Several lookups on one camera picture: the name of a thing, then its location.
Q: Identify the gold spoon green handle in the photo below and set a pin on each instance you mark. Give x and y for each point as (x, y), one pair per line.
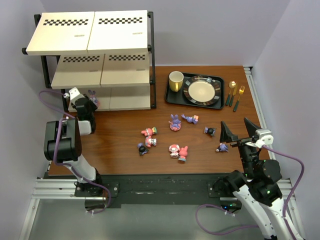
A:
(231, 85)

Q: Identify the beige black three-tier shelf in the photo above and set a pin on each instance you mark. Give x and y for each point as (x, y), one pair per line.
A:
(110, 52)

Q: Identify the pink bunny green hat toy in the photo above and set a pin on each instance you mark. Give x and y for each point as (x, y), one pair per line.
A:
(149, 131)

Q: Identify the purple bunny with pink bow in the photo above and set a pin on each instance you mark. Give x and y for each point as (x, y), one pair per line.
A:
(93, 97)

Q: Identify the black imp purple toy right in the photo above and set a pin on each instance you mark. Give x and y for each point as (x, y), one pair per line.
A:
(222, 148)

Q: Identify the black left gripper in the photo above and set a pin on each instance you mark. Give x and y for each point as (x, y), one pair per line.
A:
(88, 103)

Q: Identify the pink bunny white bonnet toy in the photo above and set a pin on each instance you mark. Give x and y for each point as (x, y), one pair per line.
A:
(174, 150)

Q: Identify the gold fork green handle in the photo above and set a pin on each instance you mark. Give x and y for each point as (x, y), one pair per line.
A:
(240, 93)

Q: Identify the pink bunny blue skirt toy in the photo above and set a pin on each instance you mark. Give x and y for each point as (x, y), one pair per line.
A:
(183, 153)

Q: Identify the striped rim dinner plate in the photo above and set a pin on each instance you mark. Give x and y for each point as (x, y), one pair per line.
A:
(202, 90)

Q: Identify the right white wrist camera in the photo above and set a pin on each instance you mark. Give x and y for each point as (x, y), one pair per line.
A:
(262, 137)

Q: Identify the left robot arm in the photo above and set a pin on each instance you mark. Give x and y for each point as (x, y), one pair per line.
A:
(63, 146)

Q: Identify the purple bunny holding cake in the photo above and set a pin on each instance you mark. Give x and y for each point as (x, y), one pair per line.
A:
(191, 119)

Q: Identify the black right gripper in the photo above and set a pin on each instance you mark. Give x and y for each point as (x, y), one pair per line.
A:
(240, 142)

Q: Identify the black plastic tray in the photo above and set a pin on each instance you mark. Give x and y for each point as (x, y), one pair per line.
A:
(180, 99)

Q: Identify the yellow ceramic mug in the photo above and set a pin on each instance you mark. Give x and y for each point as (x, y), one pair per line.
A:
(175, 81)

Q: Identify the black imp toy left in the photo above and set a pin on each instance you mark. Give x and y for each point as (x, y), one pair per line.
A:
(142, 149)

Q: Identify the black imp toy right upper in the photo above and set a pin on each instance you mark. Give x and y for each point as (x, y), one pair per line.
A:
(210, 131)

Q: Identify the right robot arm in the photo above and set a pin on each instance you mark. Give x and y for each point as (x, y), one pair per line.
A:
(257, 187)

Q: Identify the gold knife green handle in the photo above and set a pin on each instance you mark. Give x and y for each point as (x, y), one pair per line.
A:
(233, 95)

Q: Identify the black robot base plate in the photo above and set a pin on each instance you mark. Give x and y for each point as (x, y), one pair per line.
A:
(166, 189)

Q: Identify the pink bunny frilly dress toy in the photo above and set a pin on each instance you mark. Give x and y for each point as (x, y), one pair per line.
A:
(149, 141)

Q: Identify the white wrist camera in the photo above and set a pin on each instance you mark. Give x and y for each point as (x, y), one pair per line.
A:
(262, 137)
(73, 95)

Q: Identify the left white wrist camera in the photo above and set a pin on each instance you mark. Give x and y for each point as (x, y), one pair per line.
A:
(73, 95)

